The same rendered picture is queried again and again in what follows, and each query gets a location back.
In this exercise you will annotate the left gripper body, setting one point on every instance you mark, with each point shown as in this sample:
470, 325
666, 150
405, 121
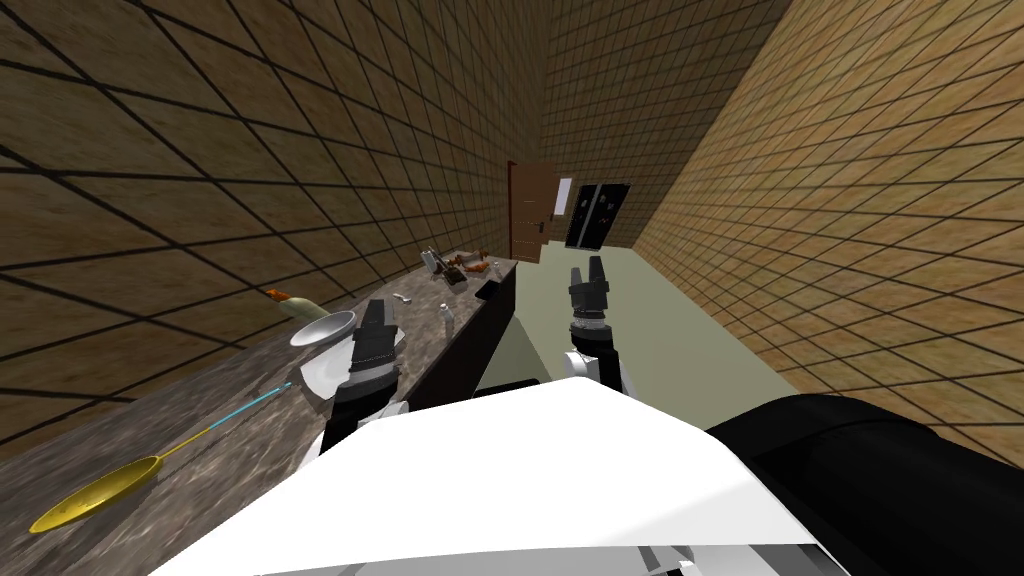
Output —
374, 346

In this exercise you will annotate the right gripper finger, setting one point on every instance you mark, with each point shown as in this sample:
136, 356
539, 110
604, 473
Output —
577, 278
598, 272

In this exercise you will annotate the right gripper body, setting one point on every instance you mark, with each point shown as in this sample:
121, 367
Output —
590, 302

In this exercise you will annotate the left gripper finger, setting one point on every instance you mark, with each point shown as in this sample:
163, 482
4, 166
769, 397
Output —
391, 320
374, 314

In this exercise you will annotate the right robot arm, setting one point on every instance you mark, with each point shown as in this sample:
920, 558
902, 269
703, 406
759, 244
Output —
864, 488

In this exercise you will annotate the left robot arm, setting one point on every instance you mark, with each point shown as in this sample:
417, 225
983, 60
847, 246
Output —
360, 404

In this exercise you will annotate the small silver utensil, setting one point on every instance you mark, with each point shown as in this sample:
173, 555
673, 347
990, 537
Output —
402, 300

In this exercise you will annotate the white bowl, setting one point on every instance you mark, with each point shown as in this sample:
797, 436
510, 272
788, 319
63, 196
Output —
326, 328

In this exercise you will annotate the black refrigerator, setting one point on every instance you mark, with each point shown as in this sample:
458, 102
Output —
596, 216

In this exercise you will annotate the small white bottle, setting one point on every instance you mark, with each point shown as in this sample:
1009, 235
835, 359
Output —
447, 318

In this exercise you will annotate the white plate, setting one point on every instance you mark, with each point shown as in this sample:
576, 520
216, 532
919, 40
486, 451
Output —
324, 372

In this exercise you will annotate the pale green bottle orange cap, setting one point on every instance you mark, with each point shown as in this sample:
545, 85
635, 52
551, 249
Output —
302, 306

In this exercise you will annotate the brown wooden door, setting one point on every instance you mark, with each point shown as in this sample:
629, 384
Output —
530, 212

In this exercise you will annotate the white window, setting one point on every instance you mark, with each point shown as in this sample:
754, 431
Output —
563, 196

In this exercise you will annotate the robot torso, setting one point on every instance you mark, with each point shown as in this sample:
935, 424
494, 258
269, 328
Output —
528, 480

